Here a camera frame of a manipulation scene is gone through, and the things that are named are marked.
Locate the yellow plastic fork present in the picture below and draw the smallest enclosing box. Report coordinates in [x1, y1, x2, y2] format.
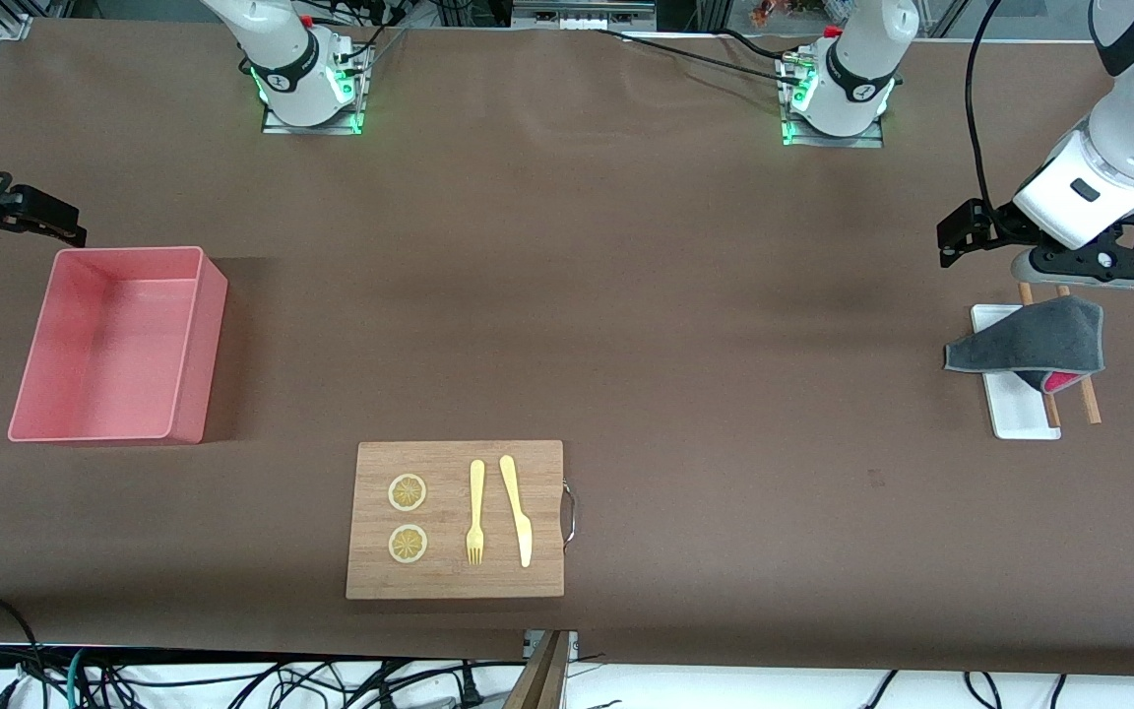
[466, 459, 486, 566]

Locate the dark grey cloth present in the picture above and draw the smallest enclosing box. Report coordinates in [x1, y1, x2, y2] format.
[943, 295, 1106, 395]

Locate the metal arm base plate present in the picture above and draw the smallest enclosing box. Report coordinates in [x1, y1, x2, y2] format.
[782, 113, 885, 149]
[262, 98, 363, 135]

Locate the white rectangular tray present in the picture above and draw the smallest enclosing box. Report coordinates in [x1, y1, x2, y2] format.
[971, 304, 1062, 440]

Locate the pink plastic bin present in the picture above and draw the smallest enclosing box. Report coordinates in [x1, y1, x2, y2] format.
[8, 246, 229, 445]

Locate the small metal bracket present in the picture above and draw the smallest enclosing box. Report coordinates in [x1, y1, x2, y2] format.
[523, 630, 580, 659]

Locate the black base cable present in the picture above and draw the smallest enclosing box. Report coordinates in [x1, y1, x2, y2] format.
[331, 0, 410, 75]

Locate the grey equipment box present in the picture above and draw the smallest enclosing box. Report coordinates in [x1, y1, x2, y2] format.
[511, 0, 659, 31]

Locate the wooden cutting board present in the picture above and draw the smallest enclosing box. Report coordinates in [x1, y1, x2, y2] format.
[346, 440, 565, 600]

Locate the short black table cable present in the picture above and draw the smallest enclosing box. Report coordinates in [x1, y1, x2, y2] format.
[720, 28, 804, 62]

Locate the teal cable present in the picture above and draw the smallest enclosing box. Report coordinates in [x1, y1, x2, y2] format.
[65, 648, 95, 709]

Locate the yellow plastic knife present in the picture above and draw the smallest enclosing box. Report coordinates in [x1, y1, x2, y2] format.
[499, 454, 534, 569]

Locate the wooden plank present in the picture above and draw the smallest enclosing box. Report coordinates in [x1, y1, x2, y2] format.
[503, 630, 571, 709]

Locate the black cable tangle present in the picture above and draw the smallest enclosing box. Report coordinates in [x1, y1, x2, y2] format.
[94, 660, 460, 709]

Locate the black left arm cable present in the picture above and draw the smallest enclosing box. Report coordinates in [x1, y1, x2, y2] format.
[966, 0, 1008, 213]

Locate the long black table cable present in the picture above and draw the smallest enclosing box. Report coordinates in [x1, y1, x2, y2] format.
[592, 28, 804, 78]

